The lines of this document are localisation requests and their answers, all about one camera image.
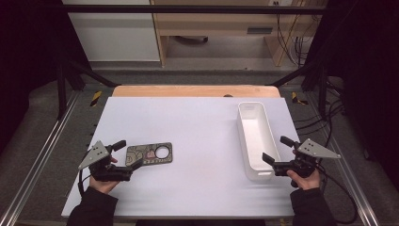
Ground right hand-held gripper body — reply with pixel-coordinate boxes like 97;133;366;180
272;137;342;179

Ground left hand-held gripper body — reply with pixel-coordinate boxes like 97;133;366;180
78;140;133;183

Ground person's left hand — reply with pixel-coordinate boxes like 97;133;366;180
88;176;122;195

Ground person's right hand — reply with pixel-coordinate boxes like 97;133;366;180
286;170;322;191

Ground white plastic bin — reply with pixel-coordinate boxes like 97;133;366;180
236;101;281;182

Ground white table mat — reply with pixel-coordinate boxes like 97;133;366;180
60;96;302;219

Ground wooden table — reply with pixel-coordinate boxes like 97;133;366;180
112;84;281;99

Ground black curtain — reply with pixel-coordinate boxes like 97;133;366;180
305;0;399;189
0;0;92;154

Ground white cabinet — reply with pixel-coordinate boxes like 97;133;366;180
61;0;161;62

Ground light wooden desk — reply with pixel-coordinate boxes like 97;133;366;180
150;0;327;68

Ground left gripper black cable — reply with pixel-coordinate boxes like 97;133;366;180
77;169;89;198

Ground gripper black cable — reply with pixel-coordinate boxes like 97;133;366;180
77;169;89;198
315;165;359;225

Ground black floor cables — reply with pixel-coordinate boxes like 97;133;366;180
294;78;346;149

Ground aluminium floor rail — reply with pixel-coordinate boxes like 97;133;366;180
305;93;381;226
0;90;80;226

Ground black frame stand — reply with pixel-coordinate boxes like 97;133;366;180
266;60;329;120
56;58;120;121

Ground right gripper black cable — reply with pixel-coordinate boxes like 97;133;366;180
315;165;359;225

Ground hanging cable bundle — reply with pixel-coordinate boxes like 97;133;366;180
275;12;316;68

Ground black frame crossbar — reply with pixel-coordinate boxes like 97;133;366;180
60;4;328;14

